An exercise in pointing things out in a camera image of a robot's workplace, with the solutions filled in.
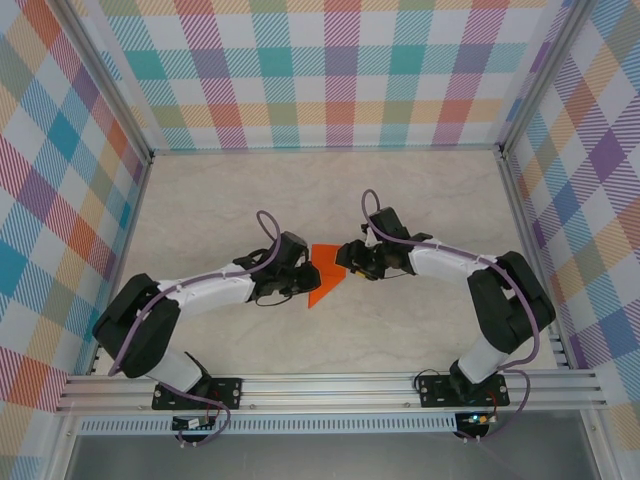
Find orange paper sheet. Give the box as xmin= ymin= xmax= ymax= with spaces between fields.
xmin=306 ymin=242 xmax=348 ymax=311

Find black circuit board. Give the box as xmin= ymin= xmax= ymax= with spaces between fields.
xmin=171 ymin=414 xmax=217 ymax=432

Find grey metal panel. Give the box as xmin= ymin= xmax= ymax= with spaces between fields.
xmin=64 ymin=432 xmax=601 ymax=480

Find left gripper thin black wire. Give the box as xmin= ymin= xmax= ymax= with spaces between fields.
xmin=253 ymin=291 xmax=295 ymax=309

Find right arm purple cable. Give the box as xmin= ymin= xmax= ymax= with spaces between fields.
xmin=361 ymin=188 xmax=541 ymax=444

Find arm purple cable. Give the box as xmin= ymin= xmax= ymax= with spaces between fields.
xmin=107 ymin=209 xmax=282 ymax=449
xmin=361 ymin=188 xmax=541 ymax=444

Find aluminium frame floor rail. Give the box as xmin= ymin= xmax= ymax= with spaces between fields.
xmin=87 ymin=157 xmax=154 ymax=376
xmin=149 ymin=144 xmax=504 ymax=157
xmin=497 ymin=152 xmax=574 ymax=371

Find wide aluminium mounting rail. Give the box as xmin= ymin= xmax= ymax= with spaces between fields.
xmin=54 ymin=368 xmax=610 ymax=415

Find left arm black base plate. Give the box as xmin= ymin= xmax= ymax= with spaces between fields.
xmin=151 ymin=377 xmax=244 ymax=412

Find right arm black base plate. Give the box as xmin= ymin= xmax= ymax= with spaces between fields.
xmin=417 ymin=373 xmax=510 ymax=409

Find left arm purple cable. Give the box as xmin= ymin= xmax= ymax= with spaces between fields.
xmin=107 ymin=209 xmax=282 ymax=449

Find perforated metal cable duct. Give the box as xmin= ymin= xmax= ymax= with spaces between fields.
xmin=77 ymin=417 xmax=460 ymax=436

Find aluminium frame post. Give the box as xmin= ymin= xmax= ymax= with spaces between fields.
xmin=62 ymin=0 xmax=154 ymax=164
xmin=498 ymin=0 xmax=596 ymax=159

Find aluminium frame leg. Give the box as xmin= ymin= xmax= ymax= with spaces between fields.
xmin=579 ymin=409 xmax=619 ymax=480
xmin=42 ymin=414 xmax=81 ymax=480

